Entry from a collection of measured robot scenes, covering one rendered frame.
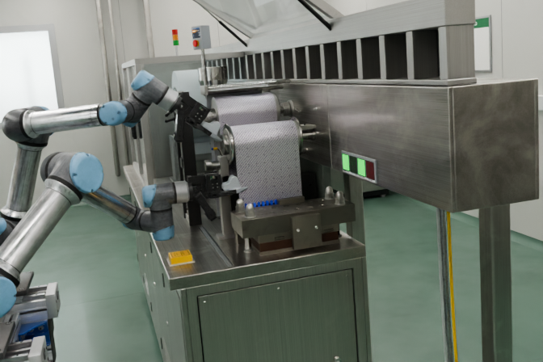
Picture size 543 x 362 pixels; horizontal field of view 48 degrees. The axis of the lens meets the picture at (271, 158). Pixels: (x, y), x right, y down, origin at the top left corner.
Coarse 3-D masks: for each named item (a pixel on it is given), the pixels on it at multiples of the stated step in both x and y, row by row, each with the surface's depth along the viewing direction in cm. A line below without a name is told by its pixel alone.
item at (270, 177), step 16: (240, 160) 213; (256, 160) 215; (272, 160) 217; (288, 160) 219; (240, 176) 214; (256, 176) 216; (272, 176) 218; (288, 176) 219; (240, 192) 215; (256, 192) 217; (272, 192) 218; (288, 192) 220
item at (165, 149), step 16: (144, 64) 300; (160, 64) 303; (176, 64) 305; (192, 64) 307; (208, 64) 310; (224, 64) 312; (240, 64) 314; (128, 80) 377; (160, 80) 304; (176, 80) 306; (192, 80) 308; (240, 80) 315; (128, 96) 396; (192, 96) 309; (160, 112) 306; (160, 128) 307; (192, 128) 311; (160, 144) 308; (208, 144) 315; (144, 160) 331; (160, 160) 309; (176, 160) 311; (144, 176) 346; (160, 176) 310; (176, 176) 312
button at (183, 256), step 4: (172, 252) 203; (176, 252) 203; (180, 252) 203; (184, 252) 202; (188, 252) 202; (172, 256) 199; (176, 256) 199; (180, 256) 198; (184, 256) 198; (188, 256) 199; (172, 260) 197; (176, 260) 198; (180, 260) 198; (184, 260) 199; (188, 260) 199
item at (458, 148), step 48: (288, 96) 251; (336, 96) 202; (384, 96) 169; (432, 96) 145; (480, 96) 141; (528, 96) 145; (336, 144) 207; (384, 144) 173; (432, 144) 148; (480, 144) 143; (528, 144) 147; (432, 192) 150; (480, 192) 145; (528, 192) 149
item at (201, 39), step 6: (192, 30) 264; (198, 30) 262; (204, 30) 262; (192, 36) 265; (198, 36) 262; (204, 36) 262; (192, 42) 263; (198, 42) 263; (204, 42) 262; (210, 42) 264; (198, 48) 264; (204, 48) 265
